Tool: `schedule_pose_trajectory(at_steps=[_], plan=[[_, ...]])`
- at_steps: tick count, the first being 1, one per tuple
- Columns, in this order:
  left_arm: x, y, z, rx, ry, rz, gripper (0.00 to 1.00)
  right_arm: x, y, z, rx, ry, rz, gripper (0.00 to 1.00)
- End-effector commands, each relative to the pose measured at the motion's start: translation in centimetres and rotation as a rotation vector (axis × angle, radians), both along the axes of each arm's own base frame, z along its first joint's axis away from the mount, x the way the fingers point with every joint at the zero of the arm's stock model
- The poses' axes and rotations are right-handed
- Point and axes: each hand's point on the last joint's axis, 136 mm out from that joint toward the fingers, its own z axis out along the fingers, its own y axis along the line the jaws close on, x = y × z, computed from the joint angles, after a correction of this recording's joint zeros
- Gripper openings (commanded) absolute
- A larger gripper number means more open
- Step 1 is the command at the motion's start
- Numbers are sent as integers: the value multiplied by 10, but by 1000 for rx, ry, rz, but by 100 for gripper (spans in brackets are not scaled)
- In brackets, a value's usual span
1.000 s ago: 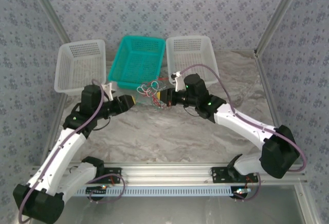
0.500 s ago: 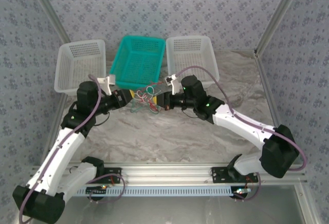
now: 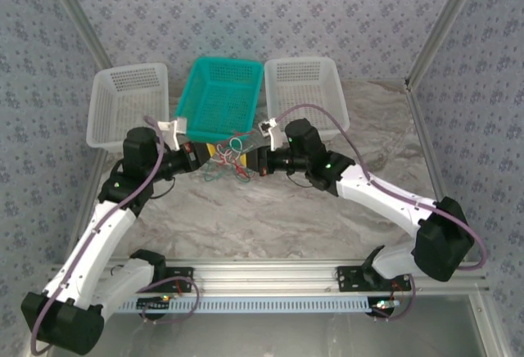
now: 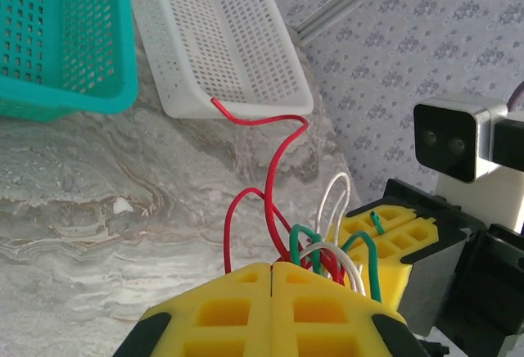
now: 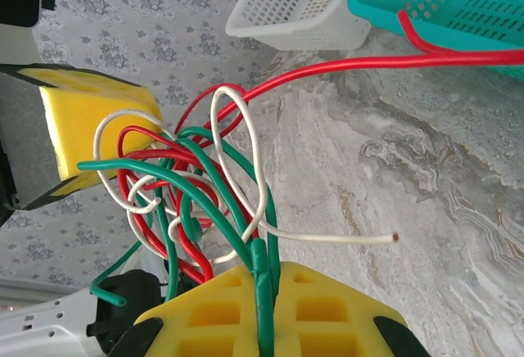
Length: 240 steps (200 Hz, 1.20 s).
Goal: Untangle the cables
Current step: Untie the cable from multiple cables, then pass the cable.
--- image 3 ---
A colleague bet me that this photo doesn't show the white perforated plastic basket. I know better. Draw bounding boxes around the white perforated plastic basket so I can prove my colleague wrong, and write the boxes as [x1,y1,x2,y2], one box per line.
[85,61,169,154]
[264,56,351,141]

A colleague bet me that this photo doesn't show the teal perforated plastic basket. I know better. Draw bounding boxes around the teal perforated plastic basket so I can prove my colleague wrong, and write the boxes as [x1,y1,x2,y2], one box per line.
[174,56,264,145]

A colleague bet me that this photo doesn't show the white slotted cable duct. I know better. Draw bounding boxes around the white slotted cable duct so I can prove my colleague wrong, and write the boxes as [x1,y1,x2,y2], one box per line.
[118,296,373,314]

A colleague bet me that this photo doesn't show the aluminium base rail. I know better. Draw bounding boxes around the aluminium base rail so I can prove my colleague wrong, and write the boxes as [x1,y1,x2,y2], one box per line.
[45,259,490,294]

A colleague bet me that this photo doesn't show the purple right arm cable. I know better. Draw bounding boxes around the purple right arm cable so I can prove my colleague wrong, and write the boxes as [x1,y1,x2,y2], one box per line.
[274,103,489,322]

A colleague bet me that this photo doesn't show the aluminium side rail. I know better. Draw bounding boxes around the aluminium side rail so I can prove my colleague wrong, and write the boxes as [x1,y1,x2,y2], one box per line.
[404,82,468,262]
[61,66,115,264]

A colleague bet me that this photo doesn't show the white cable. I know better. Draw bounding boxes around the white cable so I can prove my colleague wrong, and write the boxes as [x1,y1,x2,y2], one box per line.
[216,135,246,157]

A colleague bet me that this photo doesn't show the aluminium frame post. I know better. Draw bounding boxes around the aluminium frame post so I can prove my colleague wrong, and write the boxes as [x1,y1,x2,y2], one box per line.
[404,0,490,88]
[43,0,114,70]

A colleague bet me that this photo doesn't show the thin red cable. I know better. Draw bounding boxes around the thin red cable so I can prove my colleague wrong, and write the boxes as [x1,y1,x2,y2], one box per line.
[228,162,254,181]
[215,143,234,168]

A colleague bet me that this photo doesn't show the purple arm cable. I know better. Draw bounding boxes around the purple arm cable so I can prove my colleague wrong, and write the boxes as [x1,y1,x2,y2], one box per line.
[29,115,201,355]
[274,103,489,322]

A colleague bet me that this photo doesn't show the coloured wires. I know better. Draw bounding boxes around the coloured wires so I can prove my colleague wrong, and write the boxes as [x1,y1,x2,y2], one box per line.
[228,143,254,184]

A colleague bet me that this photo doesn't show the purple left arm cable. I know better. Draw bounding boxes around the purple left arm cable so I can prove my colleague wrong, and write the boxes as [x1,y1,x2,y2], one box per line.
[29,115,201,355]

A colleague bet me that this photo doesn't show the small circuit board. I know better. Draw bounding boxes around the small circuit board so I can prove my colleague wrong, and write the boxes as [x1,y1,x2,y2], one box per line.
[370,297,400,311]
[137,296,173,308]

